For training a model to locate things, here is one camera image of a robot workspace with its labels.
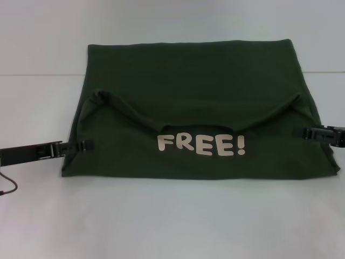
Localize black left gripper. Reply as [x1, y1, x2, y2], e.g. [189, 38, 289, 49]
[0, 139, 95, 167]

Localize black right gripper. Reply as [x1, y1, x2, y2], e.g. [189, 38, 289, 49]
[293, 124, 345, 148]

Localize dark green t-shirt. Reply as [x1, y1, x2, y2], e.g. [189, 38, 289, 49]
[60, 39, 341, 179]

